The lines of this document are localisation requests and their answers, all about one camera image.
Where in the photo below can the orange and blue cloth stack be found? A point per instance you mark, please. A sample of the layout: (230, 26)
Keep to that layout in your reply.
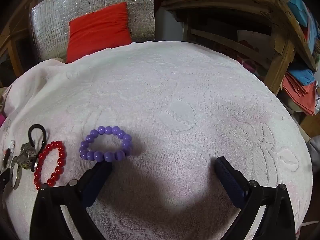
(302, 92)

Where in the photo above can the blue folded cloth stack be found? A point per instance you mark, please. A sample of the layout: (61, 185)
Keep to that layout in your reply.
(300, 7)

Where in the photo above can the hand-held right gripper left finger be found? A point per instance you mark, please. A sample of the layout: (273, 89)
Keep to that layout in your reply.
(93, 185)

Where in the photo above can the red cushion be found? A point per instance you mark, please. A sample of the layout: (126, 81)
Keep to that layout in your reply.
(100, 30)

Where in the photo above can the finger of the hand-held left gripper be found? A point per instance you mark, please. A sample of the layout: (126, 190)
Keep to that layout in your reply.
(3, 180)

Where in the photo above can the metal key bunch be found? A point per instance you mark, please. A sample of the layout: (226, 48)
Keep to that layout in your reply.
(27, 155)

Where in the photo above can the white embossed blanket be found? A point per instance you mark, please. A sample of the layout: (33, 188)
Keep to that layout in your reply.
(162, 92)

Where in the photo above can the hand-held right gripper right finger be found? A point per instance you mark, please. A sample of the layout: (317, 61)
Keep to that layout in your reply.
(230, 182)

